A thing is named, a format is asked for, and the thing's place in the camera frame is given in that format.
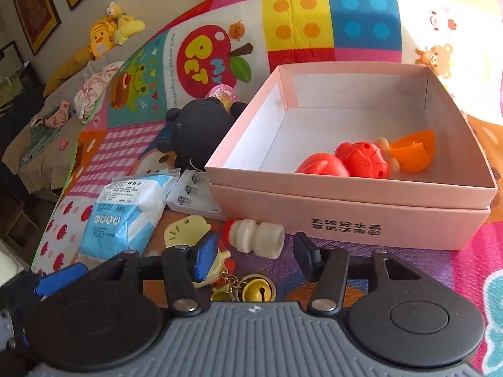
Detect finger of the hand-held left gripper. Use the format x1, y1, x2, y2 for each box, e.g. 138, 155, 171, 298
33, 263, 89, 298
16, 320, 31, 347

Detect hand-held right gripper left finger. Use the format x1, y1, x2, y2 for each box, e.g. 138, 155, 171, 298
92, 231, 219, 317

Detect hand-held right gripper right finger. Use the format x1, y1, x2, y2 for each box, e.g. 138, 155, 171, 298
293, 232, 431, 317

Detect toy figure keychain with bell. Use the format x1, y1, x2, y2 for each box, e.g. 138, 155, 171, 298
192, 243, 276, 303

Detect white toy bottle red cap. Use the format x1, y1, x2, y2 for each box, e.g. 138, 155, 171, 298
220, 218, 285, 260

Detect blue white wet wipes pack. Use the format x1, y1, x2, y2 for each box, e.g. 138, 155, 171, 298
76, 171, 181, 265

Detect black plush toy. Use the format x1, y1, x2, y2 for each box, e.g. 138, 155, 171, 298
156, 96, 248, 173

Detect pink cardboard box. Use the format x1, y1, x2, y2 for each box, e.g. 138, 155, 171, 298
204, 61, 499, 210

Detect pink slime cup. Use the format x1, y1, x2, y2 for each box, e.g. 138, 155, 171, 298
207, 84, 236, 111

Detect flat red plastic toy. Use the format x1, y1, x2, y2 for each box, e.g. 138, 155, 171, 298
295, 153, 350, 177

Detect round red plastic toy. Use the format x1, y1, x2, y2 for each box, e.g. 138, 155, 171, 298
334, 137, 401, 179

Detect green cloth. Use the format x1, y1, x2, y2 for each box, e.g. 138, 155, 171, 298
21, 126, 59, 163

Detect orange plastic toy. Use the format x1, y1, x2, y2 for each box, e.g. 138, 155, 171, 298
389, 129, 437, 172

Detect small doll on sofa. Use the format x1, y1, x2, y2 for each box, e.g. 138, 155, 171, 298
39, 100, 73, 130

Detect beige sofa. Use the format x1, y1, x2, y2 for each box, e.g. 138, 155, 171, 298
0, 19, 158, 189

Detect dark shelf unit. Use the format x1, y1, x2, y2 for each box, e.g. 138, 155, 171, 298
0, 61, 44, 126

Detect pink white crumpled clothes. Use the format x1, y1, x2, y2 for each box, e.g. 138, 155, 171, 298
74, 62, 120, 120

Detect long yellow pillow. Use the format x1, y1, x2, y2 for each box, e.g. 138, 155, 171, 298
43, 45, 95, 97

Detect yellow green plush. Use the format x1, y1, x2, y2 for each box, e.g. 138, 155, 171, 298
114, 14, 146, 46

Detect colourful cartoon play mat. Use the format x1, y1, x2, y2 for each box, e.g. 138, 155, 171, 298
31, 0, 503, 377

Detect dark picture frame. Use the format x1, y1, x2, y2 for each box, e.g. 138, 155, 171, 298
0, 41, 24, 75

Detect tall red gold picture frame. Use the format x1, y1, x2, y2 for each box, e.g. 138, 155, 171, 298
10, 0, 61, 56

